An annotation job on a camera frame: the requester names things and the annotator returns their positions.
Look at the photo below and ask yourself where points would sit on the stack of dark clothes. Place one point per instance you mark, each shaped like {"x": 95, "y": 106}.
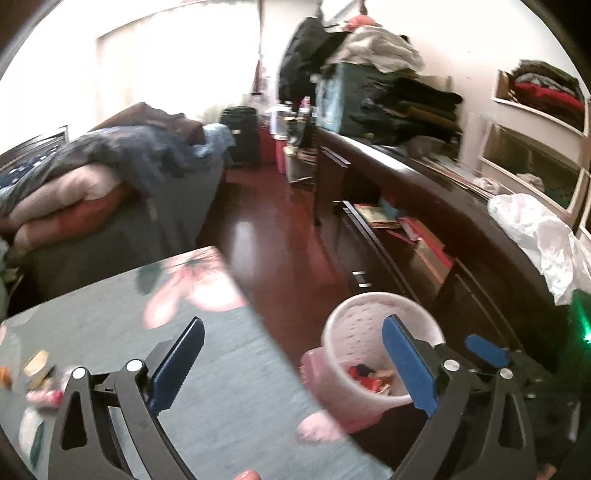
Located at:
{"x": 411, "y": 110}

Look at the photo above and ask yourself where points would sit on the blue quilt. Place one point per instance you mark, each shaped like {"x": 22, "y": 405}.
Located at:
{"x": 120, "y": 152}

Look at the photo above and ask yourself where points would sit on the green book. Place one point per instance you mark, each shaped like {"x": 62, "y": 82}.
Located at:
{"x": 376, "y": 216}

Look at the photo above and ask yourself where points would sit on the orange box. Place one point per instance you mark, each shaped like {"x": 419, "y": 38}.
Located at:
{"x": 37, "y": 363}

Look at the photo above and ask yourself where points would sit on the dark wooden cabinet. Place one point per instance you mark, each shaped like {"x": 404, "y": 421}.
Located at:
{"x": 485, "y": 286}

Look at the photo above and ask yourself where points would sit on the sheer window curtain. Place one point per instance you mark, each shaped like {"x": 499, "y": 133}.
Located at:
{"x": 184, "y": 60}

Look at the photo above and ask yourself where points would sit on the clear plastic box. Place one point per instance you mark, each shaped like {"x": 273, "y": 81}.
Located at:
{"x": 298, "y": 164}

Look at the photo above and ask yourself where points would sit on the black hanging jacket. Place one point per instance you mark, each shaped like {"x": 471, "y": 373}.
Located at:
{"x": 304, "y": 55}

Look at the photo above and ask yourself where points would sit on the dark wooden headboard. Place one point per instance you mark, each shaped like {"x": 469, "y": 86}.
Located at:
{"x": 41, "y": 141}

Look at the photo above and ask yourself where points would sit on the wooden coat rack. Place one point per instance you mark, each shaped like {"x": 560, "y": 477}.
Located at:
{"x": 362, "y": 5}

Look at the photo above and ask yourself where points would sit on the pink quilt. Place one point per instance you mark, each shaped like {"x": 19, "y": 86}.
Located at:
{"x": 64, "y": 203}

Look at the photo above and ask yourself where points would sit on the red container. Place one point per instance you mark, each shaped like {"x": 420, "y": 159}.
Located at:
{"x": 270, "y": 152}

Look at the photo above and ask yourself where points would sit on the bed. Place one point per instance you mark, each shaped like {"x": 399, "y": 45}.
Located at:
{"x": 138, "y": 240}

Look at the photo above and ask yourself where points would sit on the floral tablecloth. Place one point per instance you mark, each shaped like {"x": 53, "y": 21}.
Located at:
{"x": 231, "y": 360}

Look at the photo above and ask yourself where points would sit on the pile of pale clothes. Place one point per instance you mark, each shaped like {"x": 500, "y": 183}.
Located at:
{"x": 378, "y": 48}

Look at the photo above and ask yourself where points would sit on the black suitcase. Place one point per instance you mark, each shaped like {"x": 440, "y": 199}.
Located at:
{"x": 240, "y": 138}

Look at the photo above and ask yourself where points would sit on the white shelf unit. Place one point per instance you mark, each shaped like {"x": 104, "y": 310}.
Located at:
{"x": 531, "y": 107}

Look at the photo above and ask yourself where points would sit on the brown dried scrap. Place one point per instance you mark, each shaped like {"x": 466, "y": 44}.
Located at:
{"x": 384, "y": 379}

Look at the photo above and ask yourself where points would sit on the star print pillow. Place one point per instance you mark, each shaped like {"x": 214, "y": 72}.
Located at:
{"x": 23, "y": 170}

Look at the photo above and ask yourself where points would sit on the dark hanging bag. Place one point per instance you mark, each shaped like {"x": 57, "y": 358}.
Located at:
{"x": 302, "y": 134}

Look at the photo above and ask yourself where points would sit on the person's right hand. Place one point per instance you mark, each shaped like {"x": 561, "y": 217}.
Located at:
{"x": 549, "y": 473}

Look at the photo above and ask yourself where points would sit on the white plastic bag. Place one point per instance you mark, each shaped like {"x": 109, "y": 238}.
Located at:
{"x": 540, "y": 235}

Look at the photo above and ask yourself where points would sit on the pink cloth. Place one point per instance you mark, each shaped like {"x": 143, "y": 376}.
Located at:
{"x": 361, "y": 21}

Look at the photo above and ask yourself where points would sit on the pink trash bin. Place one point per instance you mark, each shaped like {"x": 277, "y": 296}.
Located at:
{"x": 355, "y": 323}

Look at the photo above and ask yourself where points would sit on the folded red and dark clothes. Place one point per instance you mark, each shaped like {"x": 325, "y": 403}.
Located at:
{"x": 549, "y": 92}

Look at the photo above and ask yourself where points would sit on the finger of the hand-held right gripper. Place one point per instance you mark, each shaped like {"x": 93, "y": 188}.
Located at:
{"x": 485, "y": 349}

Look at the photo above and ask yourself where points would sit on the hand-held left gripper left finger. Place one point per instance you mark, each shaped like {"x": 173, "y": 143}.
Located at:
{"x": 178, "y": 364}

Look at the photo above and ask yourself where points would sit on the brown blanket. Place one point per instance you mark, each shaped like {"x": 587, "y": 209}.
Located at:
{"x": 147, "y": 117}

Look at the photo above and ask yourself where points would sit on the small orange wrapper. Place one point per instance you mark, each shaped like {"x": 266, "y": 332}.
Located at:
{"x": 4, "y": 376}

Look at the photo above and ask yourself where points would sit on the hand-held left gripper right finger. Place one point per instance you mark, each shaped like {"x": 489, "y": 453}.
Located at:
{"x": 408, "y": 360}

